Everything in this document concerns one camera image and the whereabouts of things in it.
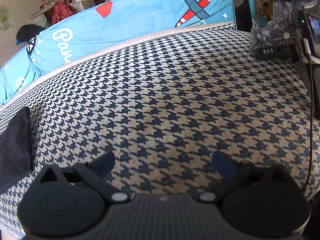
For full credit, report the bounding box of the black cable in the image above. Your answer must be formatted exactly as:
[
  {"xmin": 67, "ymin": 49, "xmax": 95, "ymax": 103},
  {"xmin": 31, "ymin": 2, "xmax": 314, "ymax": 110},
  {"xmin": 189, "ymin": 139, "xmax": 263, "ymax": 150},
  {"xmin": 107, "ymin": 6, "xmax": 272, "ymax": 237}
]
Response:
[{"xmin": 301, "ymin": 55, "xmax": 314, "ymax": 195}]

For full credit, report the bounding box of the red floral cloth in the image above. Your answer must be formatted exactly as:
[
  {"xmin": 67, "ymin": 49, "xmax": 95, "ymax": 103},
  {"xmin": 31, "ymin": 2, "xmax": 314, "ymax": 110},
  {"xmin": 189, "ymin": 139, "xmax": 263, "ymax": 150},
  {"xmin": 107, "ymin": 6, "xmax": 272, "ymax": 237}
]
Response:
[{"xmin": 51, "ymin": 1, "xmax": 77, "ymax": 25}]

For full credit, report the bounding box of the dark blue pillow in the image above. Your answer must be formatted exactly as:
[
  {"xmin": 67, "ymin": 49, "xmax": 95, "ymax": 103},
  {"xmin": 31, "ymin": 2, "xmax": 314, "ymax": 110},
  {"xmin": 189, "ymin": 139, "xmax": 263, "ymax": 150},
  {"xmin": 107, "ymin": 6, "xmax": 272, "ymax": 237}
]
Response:
[{"xmin": 16, "ymin": 24, "xmax": 48, "ymax": 45}]

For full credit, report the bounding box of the blue printed sofa cover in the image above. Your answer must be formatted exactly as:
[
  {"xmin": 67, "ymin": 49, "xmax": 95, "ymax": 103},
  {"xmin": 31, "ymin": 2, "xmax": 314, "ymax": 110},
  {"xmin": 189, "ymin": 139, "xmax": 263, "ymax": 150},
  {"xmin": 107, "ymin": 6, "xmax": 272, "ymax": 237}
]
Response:
[{"xmin": 0, "ymin": 0, "xmax": 270, "ymax": 105}]

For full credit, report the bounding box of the dark cloth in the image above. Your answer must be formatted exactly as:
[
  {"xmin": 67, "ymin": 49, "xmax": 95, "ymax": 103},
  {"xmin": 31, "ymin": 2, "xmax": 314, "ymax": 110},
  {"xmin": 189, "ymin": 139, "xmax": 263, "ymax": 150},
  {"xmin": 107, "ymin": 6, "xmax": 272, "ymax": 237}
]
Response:
[{"xmin": 0, "ymin": 106, "xmax": 34, "ymax": 195}]

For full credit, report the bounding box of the black smartphone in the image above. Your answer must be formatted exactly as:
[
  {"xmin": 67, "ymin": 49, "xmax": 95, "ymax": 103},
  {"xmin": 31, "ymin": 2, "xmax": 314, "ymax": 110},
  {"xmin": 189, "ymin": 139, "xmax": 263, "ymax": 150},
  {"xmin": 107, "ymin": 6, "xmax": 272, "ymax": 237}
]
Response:
[{"xmin": 231, "ymin": 0, "xmax": 253, "ymax": 32}]

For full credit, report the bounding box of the houndstooth sofa seat cushion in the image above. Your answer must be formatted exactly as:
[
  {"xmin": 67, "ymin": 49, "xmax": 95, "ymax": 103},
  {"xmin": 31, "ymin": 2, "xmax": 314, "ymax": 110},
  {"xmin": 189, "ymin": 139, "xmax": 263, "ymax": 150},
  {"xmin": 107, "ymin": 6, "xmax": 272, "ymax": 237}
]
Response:
[{"xmin": 0, "ymin": 21, "xmax": 320, "ymax": 240}]

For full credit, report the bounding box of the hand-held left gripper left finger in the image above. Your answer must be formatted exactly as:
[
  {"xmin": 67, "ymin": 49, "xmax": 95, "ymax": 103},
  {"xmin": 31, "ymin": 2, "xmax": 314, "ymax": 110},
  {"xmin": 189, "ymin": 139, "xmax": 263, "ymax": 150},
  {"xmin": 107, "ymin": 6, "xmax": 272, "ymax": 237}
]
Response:
[{"xmin": 37, "ymin": 151, "xmax": 131, "ymax": 205}]

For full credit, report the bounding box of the brown patterned scarf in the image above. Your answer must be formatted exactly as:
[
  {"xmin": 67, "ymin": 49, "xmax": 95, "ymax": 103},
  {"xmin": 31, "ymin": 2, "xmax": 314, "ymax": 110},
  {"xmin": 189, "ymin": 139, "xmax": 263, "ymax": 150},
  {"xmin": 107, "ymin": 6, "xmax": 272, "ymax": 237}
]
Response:
[{"xmin": 252, "ymin": 0, "xmax": 275, "ymax": 23}]

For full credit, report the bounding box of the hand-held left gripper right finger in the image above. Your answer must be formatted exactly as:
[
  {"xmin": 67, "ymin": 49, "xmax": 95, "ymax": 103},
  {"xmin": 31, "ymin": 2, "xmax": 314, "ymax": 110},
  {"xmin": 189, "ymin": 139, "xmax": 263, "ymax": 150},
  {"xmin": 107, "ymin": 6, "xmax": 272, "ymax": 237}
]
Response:
[{"xmin": 199, "ymin": 151, "xmax": 292, "ymax": 203}]

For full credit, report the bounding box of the grey printed fleece garment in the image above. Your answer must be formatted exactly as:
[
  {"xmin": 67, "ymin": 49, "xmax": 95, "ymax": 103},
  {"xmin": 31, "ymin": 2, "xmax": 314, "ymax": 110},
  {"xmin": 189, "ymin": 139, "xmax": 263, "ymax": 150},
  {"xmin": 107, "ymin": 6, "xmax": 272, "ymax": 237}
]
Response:
[{"xmin": 250, "ymin": 0, "xmax": 320, "ymax": 53}]

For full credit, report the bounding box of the lavender pot wall decal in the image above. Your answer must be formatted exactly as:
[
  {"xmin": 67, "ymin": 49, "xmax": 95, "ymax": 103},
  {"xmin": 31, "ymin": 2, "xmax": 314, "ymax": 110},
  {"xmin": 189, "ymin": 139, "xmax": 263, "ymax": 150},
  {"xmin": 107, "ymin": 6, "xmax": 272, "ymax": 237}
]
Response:
[{"xmin": 0, "ymin": 5, "xmax": 13, "ymax": 30}]

